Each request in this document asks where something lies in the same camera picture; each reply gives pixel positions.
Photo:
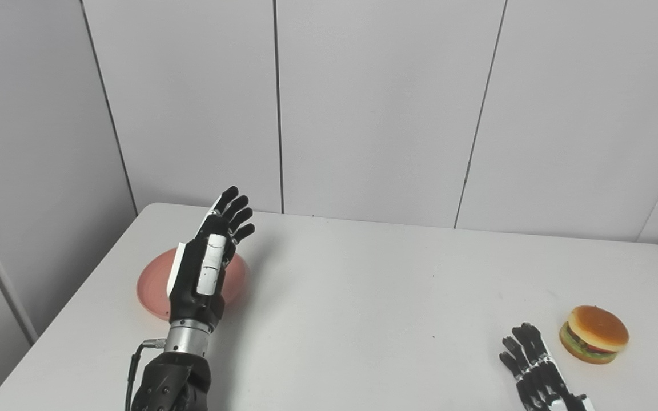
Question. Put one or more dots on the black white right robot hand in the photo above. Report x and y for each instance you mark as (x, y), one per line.
(540, 377)

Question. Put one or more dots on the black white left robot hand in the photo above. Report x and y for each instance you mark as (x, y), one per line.
(209, 268)

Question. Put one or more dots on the pink round plate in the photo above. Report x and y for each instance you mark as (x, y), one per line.
(155, 279)

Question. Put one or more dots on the toy hamburger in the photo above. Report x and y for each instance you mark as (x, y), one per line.
(594, 334)

